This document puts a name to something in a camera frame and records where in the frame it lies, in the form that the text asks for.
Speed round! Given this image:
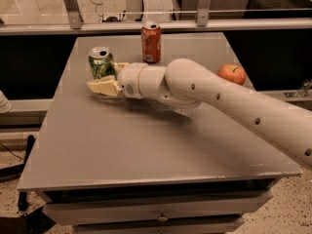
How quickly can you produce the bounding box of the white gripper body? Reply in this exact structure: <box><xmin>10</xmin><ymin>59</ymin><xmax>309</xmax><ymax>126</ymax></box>
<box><xmin>117</xmin><ymin>62</ymin><xmax>147</xmax><ymax>99</ymax></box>

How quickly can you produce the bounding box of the green soda can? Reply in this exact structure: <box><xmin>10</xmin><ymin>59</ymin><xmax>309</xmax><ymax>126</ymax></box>
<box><xmin>88</xmin><ymin>46</ymin><xmax>116</xmax><ymax>79</ymax></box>

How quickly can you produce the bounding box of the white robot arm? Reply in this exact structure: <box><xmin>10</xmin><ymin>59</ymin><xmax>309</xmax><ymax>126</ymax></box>
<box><xmin>87</xmin><ymin>58</ymin><xmax>312</xmax><ymax>169</ymax></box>

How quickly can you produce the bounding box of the orange soda can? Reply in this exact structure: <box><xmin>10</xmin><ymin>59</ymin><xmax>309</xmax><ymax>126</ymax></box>
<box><xmin>141</xmin><ymin>21</ymin><xmax>161</xmax><ymax>63</ymax></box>

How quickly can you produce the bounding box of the red apple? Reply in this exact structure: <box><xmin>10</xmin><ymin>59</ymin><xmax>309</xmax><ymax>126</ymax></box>
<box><xmin>217</xmin><ymin>63</ymin><xmax>247</xmax><ymax>85</ymax></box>

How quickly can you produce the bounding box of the grey cabinet with drawers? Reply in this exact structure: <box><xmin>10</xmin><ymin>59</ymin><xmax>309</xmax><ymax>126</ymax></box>
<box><xmin>18</xmin><ymin>36</ymin><xmax>300</xmax><ymax>234</ymax></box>

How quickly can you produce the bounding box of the grey metal railing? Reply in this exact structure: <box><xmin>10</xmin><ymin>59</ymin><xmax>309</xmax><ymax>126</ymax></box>
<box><xmin>0</xmin><ymin>0</ymin><xmax>312</xmax><ymax>35</ymax></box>

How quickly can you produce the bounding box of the white cylindrical object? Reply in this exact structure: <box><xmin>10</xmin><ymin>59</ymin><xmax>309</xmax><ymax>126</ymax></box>
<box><xmin>0</xmin><ymin>91</ymin><xmax>13</xmax><ymax>113</ymax></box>

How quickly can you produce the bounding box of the round metal drawer knob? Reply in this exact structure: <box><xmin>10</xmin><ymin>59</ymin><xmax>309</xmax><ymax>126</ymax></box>
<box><xmin>157</xmin><ymin>214</ymin><xmax>169</xmax><ymax>222</ymax></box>

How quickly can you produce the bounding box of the black chair base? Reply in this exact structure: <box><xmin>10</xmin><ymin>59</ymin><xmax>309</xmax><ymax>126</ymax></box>
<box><xmin>0</xmin><ymin>135</ymin><xmax>56</xmax><ymax>234</ymax></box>

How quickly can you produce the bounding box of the metal bracket clamp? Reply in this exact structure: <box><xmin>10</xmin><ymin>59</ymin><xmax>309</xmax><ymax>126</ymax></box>
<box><xmin>285</xmin><ymin>79</ymin><xmax>312</xmax><ymax>98</ymax></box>

